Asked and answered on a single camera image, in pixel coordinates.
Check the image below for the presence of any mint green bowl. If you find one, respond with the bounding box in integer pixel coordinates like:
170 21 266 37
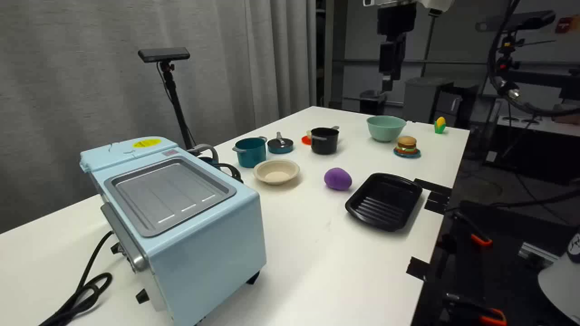
364 113 407 144

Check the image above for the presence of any toy burger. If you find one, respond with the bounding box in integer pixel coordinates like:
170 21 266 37
393 133 422 160

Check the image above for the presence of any black oven power cable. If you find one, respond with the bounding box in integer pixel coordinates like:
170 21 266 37
37 227 115 326

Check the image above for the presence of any teal toy pot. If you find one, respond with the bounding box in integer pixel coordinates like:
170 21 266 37
231 135 268 169

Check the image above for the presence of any black tape strip short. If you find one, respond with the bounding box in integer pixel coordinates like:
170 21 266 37
413 177 454 213

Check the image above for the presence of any teal pan with dark lid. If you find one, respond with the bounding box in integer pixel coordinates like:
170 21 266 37
266 130 295 155

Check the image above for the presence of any black equipment box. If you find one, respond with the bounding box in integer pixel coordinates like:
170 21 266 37
429 79 482 130

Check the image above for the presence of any black ridged grill tray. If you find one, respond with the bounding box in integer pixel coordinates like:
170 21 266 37
344 171 424 233

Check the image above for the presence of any grey equipment box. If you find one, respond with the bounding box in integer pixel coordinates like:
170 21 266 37
402 75 451 124

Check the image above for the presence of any purple toy ball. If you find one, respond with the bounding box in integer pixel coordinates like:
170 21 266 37
322 166 353 193

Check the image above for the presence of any beige bowl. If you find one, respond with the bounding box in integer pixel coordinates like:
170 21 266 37
251 157 300 188

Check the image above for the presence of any black tripod stand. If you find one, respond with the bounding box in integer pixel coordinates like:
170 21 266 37
135 44 201 151

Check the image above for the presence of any light blue toaster oven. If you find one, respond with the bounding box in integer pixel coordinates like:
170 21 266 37
77 133 268 326

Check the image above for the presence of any small black device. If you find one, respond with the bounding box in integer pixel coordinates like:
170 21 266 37
358 88 387 115

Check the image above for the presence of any black camera on boom mount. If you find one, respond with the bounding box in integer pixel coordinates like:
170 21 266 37
474 6 558 34

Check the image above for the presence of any grey round object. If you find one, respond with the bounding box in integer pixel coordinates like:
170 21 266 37
536 231 580 323

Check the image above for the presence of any black mug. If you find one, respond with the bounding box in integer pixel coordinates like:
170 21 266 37
309 122 342 155

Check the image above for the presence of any black tape strip long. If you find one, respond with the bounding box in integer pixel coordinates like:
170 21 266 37
405 255 431 280

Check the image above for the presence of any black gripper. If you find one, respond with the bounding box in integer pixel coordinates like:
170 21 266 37
376 3 418 92

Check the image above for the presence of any orange handled clamp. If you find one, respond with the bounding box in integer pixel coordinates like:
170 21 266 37
467 229 494 249
474 305 509 326

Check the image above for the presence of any grey curtain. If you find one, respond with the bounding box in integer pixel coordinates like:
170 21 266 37
0 0 318 233

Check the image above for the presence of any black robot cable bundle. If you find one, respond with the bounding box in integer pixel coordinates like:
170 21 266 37
485 0 580 119

